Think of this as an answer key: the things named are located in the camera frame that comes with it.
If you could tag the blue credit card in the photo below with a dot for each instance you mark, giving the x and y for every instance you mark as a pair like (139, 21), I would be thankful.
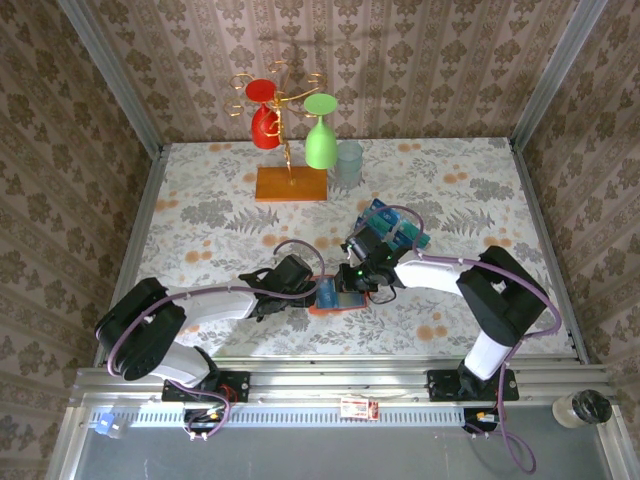
(406, 235)
(326, 295)
(379, 205)
(364, 222)

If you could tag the orange card holder wallet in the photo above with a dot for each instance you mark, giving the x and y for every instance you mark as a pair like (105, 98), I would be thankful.
(325, 311)

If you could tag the clear acrylic card stand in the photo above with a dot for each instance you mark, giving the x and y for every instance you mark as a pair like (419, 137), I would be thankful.
(364, 212)

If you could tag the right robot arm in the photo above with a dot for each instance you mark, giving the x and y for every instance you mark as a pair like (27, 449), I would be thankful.
(430, 275)

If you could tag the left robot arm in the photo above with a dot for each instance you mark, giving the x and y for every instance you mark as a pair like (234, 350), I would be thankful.
(215, 305)

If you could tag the teal credit card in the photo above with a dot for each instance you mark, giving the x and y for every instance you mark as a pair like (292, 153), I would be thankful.
(419, 236)
(375, 219)

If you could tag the clear plastic cup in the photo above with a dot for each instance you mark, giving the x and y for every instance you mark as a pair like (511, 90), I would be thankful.
(348, 167)

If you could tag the red white label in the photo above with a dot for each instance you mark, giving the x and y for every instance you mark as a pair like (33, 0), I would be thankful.
(357, 409)

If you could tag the green wine glass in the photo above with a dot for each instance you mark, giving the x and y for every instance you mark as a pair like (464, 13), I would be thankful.
(320, 147)

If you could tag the yellow power connector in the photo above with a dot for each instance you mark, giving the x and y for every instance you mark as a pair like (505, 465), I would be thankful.
(484, 416)
(215, 415)

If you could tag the floral patterned table cover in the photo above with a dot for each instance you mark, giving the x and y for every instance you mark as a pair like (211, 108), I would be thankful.
(210, 170)

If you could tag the red wine glass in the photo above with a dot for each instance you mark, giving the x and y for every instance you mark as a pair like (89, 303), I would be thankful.
(265, 132)

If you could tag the blue plastic clip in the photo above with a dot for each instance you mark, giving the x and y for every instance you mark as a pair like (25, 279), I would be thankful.
(104, 424)

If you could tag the clear jar black lid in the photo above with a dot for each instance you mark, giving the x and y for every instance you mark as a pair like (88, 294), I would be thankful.
(592, 407)

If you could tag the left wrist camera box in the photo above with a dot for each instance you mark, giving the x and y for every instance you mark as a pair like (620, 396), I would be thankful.
(292, 272)

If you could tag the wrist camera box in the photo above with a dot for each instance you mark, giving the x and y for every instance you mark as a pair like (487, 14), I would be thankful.
(362, 245)
(292, 272)

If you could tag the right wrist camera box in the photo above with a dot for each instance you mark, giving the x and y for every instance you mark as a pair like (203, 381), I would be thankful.
(362, 245)

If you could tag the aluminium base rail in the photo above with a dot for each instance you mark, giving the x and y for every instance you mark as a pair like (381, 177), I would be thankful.
(320, 380)

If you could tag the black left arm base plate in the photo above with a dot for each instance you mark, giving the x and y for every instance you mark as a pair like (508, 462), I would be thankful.
(240, 385)

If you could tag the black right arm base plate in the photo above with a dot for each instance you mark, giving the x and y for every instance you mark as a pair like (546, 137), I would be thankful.
(442, 387)

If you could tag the aluminium side rail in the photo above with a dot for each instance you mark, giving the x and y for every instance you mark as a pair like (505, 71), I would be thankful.
(133, 250)
(541, 225)

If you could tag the aluminium frame post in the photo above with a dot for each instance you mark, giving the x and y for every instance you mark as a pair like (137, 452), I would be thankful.
(556, 75)
(113, 75)

